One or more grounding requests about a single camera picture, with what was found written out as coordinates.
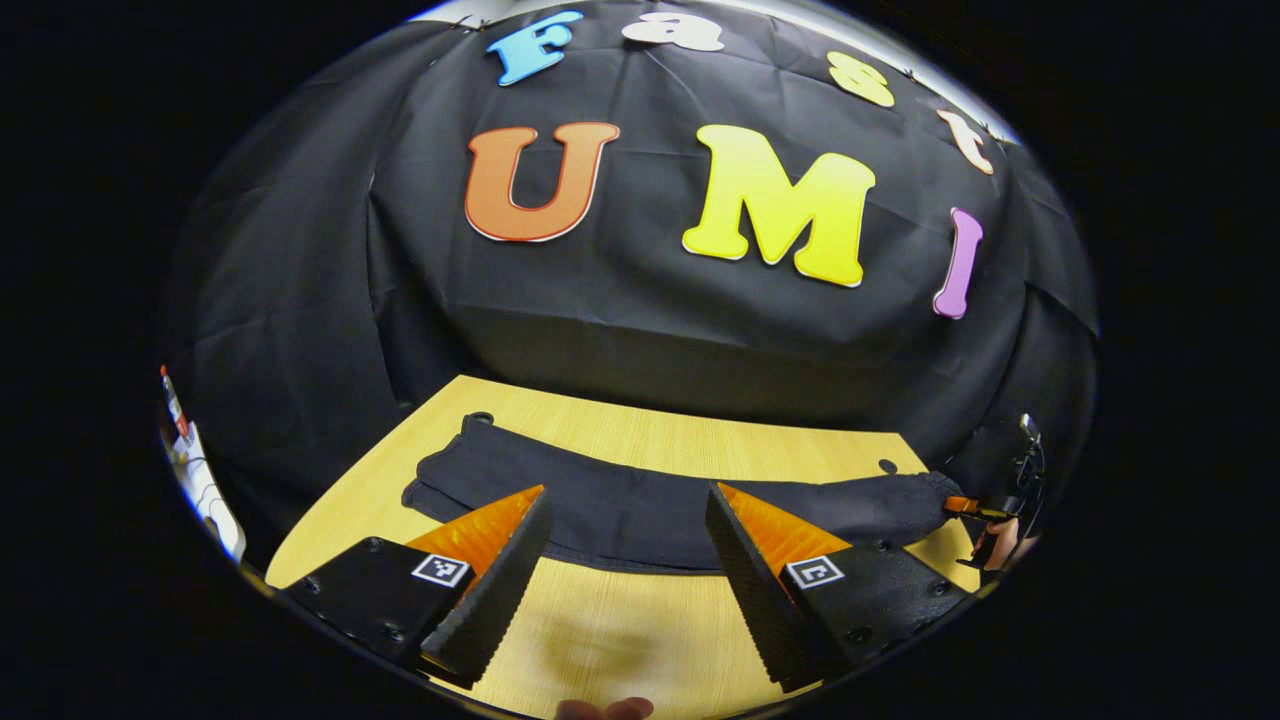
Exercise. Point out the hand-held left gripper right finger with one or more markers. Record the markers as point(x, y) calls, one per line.
point(760, 600)

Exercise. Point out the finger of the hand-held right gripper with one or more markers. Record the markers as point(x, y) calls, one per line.
point(975, 508)

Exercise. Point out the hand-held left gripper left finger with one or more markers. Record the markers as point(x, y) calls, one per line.
point(500, 600)

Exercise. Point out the black jeans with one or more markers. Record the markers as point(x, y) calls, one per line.
point(640, 510)

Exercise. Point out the black backdrop cloth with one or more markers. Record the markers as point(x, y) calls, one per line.
point(650, 330)

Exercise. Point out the white side table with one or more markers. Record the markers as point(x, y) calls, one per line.
point(208, 490)

